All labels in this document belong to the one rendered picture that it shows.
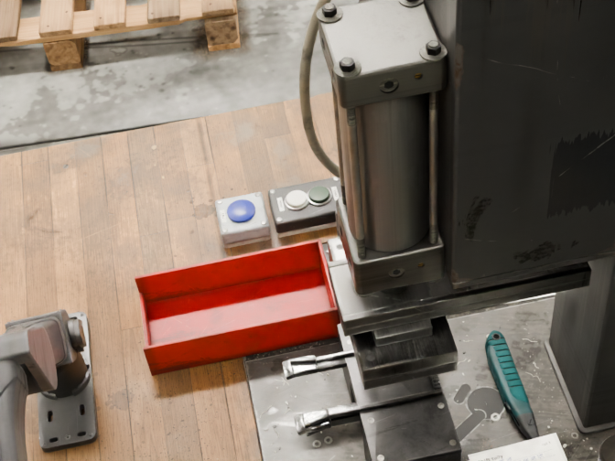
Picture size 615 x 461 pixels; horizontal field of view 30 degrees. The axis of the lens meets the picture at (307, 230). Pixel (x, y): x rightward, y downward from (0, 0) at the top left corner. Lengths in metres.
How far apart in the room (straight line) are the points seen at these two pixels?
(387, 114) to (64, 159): 0.90
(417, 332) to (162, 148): 0.69
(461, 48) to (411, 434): 0.55
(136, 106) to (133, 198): 1.50
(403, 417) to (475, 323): 0.23
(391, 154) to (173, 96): 2.23
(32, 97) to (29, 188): 1.56
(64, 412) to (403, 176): 0.64
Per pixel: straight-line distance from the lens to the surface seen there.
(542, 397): 1.45
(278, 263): 1.53
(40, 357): 1.10
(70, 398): 1.49
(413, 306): 1.17
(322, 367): 1.37
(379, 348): 1.19
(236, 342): 1.46
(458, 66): 0.91
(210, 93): 3.18
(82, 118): 3.19
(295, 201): 1.59
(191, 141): 1.76
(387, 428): 1.32
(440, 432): 1.31
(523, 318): 1.51
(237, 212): 1.59
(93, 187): 1.73
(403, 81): 0.93
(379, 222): 1.06
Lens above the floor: 2.12
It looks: 49 degrees down
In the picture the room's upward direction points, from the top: 7 degrees counter-clockwise
